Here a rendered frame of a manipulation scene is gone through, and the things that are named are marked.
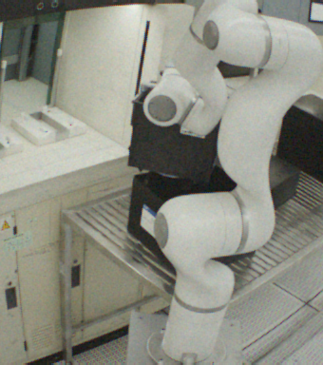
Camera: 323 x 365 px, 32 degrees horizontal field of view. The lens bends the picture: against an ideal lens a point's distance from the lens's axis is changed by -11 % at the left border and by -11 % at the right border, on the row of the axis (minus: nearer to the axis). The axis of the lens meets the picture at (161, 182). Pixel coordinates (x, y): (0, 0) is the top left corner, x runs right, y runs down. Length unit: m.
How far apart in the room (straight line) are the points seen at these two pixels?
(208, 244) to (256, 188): 0.13
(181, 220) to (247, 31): 0.38
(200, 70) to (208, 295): 0.44
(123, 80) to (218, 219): 0.95
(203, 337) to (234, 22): 0.69
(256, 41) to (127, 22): 1.06
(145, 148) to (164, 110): 0.30
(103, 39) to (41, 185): 0.57
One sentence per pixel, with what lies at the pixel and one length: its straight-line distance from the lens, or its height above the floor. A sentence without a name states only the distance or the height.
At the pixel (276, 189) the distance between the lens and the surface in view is 1.94.
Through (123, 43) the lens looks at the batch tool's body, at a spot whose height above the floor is 1.22.
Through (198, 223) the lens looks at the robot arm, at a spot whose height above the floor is 1.16.
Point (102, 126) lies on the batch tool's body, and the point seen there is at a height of 0.89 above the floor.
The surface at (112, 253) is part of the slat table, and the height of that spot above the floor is 0.76.
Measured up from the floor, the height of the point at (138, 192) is 0.90.
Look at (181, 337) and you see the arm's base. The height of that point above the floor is 0.86.
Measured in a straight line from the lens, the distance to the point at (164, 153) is 1.54.
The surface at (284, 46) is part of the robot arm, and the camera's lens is 0.91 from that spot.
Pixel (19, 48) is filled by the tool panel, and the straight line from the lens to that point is 2.57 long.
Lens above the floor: 1.70
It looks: 28 degrees down
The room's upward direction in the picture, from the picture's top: 9 degrees clockwise
